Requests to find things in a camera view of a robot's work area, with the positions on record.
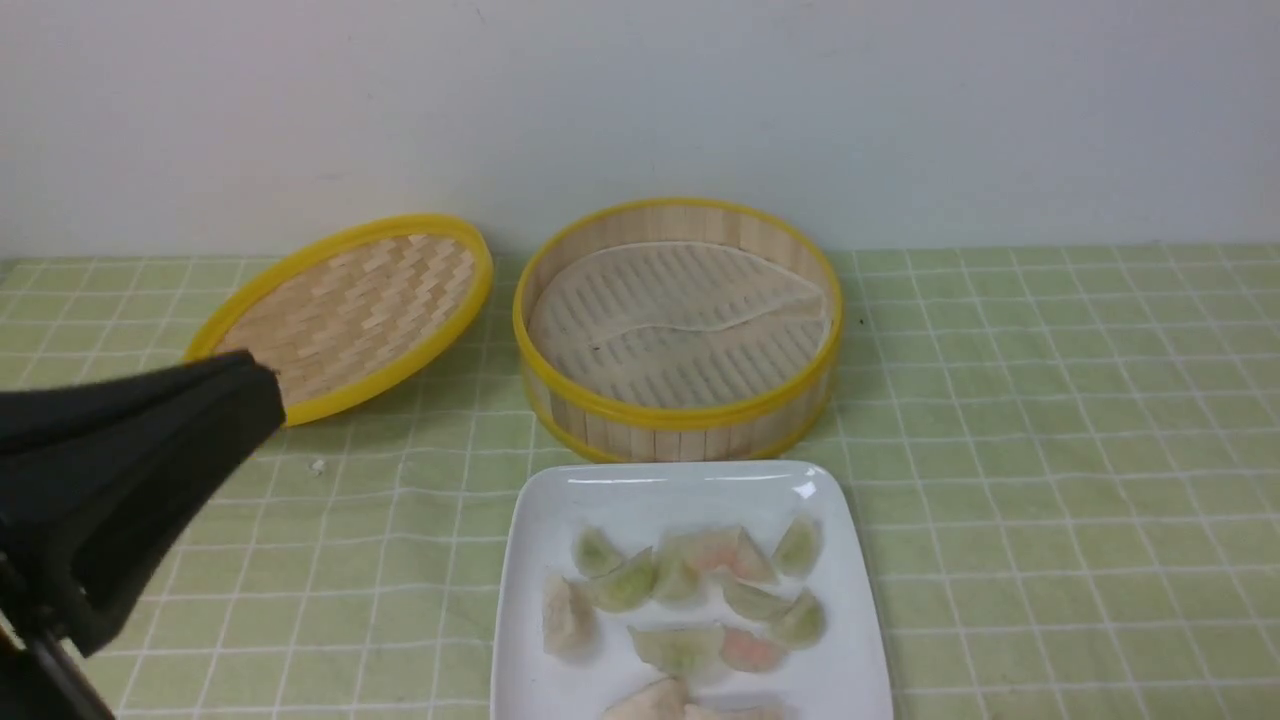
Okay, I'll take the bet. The white steamed dumpling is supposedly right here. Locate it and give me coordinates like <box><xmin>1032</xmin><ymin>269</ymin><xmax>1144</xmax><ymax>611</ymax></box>
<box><xmin>684</xmin><ymin>705</ymin><xmax>787</xmax><ymax>720</ymax></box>

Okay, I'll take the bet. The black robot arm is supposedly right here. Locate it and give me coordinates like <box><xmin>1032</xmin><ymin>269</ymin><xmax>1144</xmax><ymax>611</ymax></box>
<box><xmin>1</xmin><ymin>350</ymin><xmax>285</xmax><ymax>719</ymax></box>

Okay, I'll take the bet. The white square plate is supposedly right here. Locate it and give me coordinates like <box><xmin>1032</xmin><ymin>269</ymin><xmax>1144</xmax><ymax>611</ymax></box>
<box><xmin>490</xmin><ymin>460</ymin><xmax>895</xmax><ymax>719</ymax></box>

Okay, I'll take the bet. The white steamer liner cloth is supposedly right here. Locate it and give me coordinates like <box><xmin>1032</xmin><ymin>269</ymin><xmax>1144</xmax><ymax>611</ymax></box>
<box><xmin>527</xmin><ymin>241</ymin><xmax>833</xmax><ymax>410</ymax></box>

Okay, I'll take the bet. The yellow rimmed bamboo steamer basket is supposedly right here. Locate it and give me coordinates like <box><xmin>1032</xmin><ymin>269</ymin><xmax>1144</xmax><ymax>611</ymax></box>
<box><xmin>513</xmin><ymin>199</ymin><xmax>844</xmax><ymax>462</ymax></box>

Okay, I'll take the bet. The small green dumpling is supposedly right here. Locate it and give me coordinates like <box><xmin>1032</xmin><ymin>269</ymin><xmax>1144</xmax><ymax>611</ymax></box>
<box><xmin>571</xmin><ymin>527</ymin><xmax>626</xmax><ymax>579</ymax></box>

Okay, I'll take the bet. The pale green dumpling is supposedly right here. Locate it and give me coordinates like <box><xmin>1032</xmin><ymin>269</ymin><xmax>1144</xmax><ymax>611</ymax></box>
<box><xmin>719</xmin><ymin>577</ymin><xmax>791</xmax><ymax>624</ymax></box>
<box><xmin>652</xmin><ymin>544</ymin><xmax>701</xmax><ymax>606</ymax></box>

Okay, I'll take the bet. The beige dumpling left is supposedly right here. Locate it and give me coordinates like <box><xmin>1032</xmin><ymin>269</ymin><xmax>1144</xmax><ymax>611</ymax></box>
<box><xmin>541</xmin><ymin>575</ymin><xmax>596</xmax><ymax>659</ymax></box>

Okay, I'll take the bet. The beige dumpling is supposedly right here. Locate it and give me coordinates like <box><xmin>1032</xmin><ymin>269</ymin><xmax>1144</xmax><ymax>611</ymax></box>
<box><xmin>541</xmin><ymin>575</ymin><xmax>596</xmax><ymax>659</ymax></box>
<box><xmin>600</xmin><ymin>676</ymin><xmax>690</xmax><ymax>720</ymax></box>

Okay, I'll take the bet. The pale green dumpling middle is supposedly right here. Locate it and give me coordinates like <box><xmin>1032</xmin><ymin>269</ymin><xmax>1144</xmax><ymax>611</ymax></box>
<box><xmin>719</xmin><ymin>577</ymin><xmax>791</xmax><ymax>624</ymax></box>

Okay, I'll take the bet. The large green dumpling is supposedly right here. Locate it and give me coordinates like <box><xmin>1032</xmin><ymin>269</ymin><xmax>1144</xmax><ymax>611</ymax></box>
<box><xmin>627</xmin><ymin>623</ymin><xmax>724</xmax><ymax>679</ymax></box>

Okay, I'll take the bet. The yellow rimmed bamboo steamer lid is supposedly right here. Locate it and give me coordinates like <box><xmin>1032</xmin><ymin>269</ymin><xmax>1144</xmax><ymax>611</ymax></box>
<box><xmin>184</xmin><ymin>214</ymin><xmax>495</xmax><ymax>427</ymax></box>

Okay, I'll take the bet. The orange pink dumpling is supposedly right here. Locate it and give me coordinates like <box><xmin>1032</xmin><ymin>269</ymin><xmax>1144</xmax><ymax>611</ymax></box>
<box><xmin>719</xmin><ymin>626</ymin><xmax>788</xmax><ymax>674</ymax></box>

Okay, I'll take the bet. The green dumpling lower right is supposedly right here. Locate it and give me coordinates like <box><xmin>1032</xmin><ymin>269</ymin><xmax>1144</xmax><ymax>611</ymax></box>
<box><xmin>767</xmin><ymin>588</ymin><xmax>827</xmax><ymax>651</ymax></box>

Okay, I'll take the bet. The beige dumpling bottom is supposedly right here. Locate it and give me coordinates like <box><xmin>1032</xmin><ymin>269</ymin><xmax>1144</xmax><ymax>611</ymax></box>
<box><xmin>600</xmin><ymin>676</ymin><xmax>690</xmax><ymax>720</ymax></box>

